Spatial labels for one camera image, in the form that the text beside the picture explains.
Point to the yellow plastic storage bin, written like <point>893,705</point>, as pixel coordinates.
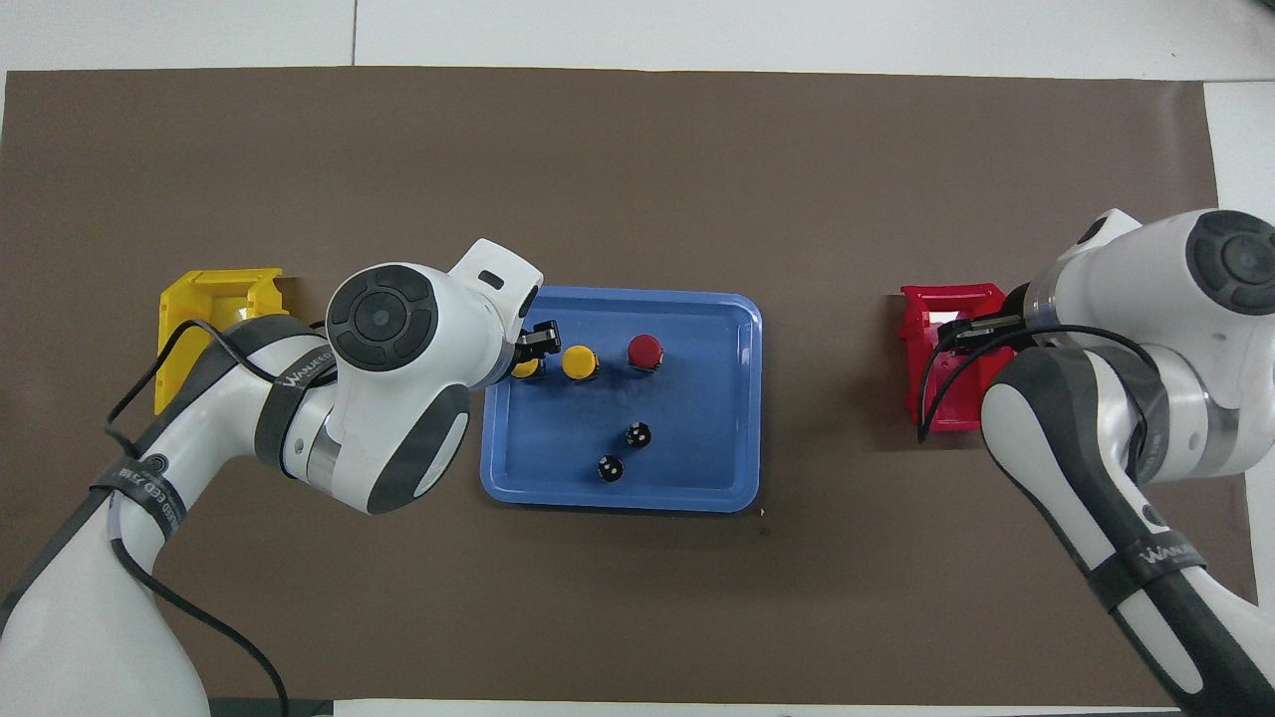
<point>214,289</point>

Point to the small black cylindrical component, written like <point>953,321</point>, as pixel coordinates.
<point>611,469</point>
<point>638,435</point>

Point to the brown paper table mat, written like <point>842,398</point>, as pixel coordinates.
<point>637,179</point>

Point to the red push button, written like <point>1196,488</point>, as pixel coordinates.
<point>644,351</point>

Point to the yellow push button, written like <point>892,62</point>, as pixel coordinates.
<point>526,370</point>
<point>579,361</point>

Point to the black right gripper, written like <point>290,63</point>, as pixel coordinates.
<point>981,331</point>

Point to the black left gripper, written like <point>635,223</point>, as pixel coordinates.
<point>521,349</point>

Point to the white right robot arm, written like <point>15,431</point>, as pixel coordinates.
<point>1096,299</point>

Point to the blue plastic tray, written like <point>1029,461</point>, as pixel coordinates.
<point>697,448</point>

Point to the red plastic storage bin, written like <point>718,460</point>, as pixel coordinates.
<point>946,398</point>

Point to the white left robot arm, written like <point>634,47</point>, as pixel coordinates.
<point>398,398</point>

